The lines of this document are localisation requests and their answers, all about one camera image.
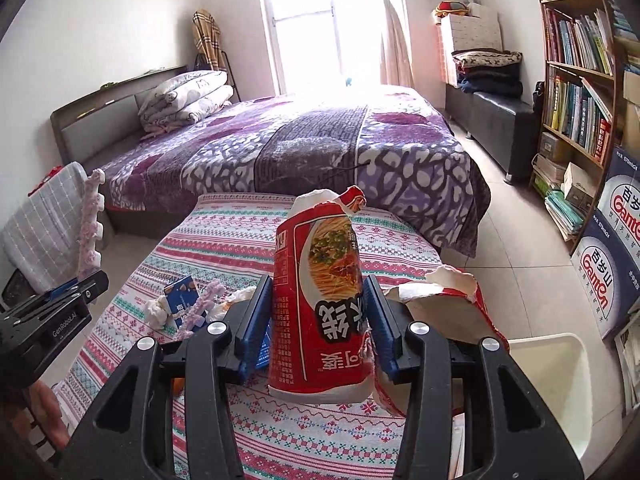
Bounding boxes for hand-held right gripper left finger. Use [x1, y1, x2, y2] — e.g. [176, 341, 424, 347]
[52, 275, 274, 480]

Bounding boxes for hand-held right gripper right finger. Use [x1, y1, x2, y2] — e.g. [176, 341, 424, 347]
[362, 275, 586, 480]

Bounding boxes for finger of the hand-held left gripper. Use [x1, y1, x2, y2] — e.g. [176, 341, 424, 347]
[47, 270, 110, 307]

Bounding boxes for pink fuzzy strip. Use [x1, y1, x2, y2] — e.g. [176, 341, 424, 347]
[174, 279, 226, 342]
[76, 169, 107, 282]

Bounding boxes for white tissue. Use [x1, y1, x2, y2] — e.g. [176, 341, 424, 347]
[207, 287, 253, 322]
[145, 294, 174, 331]

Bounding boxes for crushed red noodle cup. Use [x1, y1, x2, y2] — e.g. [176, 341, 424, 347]
[267, 186, 376, 405]

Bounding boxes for white plastic bin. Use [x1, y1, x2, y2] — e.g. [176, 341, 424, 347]
[450, 332, 598, 480]

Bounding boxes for blue packet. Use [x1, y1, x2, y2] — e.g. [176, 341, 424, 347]
[254, 320, 274, 372]

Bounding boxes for torn red paper cup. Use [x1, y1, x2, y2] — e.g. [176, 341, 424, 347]
[372, 265, 511, 418]

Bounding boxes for grey checked blanket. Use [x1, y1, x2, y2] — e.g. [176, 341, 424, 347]
[0, 161, 89, 296]

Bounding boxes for small blue carton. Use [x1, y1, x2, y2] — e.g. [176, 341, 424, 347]
[164, 275, 201, 328]

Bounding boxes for striped patterned tablecloth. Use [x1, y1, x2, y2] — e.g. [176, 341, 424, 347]
[52, 192, 481, 480]

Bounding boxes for red fabric item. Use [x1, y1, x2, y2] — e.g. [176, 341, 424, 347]
[27, 170, 57, 197]

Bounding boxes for dark bed headboard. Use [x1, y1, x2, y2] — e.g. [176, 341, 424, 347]
[50, 65, 191, 166]

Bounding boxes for bed with purple blanket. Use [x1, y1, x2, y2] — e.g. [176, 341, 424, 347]
[97, 85, 493, 258]

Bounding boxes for pile of flat books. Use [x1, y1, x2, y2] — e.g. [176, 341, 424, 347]
[530, 132, 601, 242]

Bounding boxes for stack of white pillows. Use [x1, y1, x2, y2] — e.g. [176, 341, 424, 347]
[137, 70, 235, 136]

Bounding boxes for blue white cardboard box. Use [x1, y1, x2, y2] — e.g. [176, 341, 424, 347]
[570, 237, 640, 341]
[597, 147, 640, 261]

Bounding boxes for black bench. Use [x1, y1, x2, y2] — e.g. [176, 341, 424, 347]
[445, 82, 541, 183]

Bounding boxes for stack of papers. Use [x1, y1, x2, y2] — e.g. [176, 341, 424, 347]
[612, 310, 640, 413]

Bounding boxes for stack of folded clothes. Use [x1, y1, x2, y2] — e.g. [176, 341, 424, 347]
[452, 50, 523, 98]

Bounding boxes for plaid cloth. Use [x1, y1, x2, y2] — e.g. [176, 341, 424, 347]
[192, 9, 224, 72]

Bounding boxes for row of upright books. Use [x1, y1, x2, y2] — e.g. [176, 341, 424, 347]
[545, 7, 615, 76]
[542, 72, 615, 161]

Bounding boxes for pale curtain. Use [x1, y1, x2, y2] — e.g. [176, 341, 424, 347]
[365, 0, 416, 88]

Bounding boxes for window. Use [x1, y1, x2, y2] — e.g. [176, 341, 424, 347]
[255, 0, 401, 96]

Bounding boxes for wooden bookshelf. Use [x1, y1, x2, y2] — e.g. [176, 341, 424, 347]
[527, 0, 640, 256]

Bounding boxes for red cloth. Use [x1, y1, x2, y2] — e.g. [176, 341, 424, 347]
[432, 1, 471, 23]

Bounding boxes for black cable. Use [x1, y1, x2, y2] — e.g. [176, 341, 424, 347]
[320, 159, 372, 177]

